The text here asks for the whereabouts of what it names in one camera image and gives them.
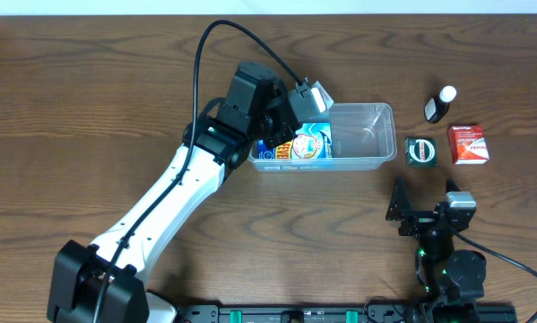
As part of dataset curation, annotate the dark syrup bottle white cap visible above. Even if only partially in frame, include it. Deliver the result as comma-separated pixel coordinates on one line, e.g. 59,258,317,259
424,85,457,124

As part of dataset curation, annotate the blue Kool Fever box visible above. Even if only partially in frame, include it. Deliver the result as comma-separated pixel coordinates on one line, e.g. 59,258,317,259
256,122,333,160

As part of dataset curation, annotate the green Zam-Buk box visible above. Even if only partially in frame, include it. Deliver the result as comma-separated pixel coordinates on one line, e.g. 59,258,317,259
405,137,437,168

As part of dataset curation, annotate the white blue Panadol box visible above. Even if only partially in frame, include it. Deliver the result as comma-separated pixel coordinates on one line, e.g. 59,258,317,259
310,81,334,113

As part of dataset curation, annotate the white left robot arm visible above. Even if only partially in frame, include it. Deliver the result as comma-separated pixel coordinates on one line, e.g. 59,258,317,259
47,80,333,322

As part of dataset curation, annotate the clear plastic container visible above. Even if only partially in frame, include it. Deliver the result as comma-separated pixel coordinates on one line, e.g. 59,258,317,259
248,103,397,172

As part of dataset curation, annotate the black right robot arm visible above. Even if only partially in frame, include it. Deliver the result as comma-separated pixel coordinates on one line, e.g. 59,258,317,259
385,178,487,322

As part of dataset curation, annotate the red Panadol ActiFast box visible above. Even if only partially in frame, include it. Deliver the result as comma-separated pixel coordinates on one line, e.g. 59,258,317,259
448,125,489,165

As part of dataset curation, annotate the black mounting rail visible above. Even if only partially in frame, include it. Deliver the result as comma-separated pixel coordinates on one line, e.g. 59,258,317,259
175,301,518,323

